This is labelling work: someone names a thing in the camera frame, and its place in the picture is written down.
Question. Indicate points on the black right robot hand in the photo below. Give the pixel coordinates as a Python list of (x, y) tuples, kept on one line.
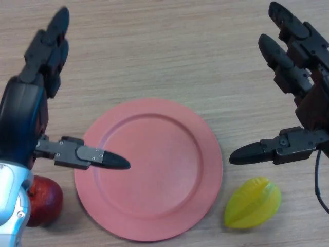
[(313, 103)]

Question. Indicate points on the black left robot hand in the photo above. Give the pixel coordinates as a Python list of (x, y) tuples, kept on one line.
[(23, 115)]

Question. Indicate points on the yellow starfruit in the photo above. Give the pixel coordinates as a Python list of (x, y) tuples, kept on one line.
[(252, 205)]

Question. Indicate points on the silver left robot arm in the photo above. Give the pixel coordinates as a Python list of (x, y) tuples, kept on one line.
[(10, 205)]

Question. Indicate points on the pink round plate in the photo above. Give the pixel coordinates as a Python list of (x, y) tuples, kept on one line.
[(154, 175)]

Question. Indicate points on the red apple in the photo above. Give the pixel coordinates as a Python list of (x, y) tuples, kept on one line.
[(48, 203)]

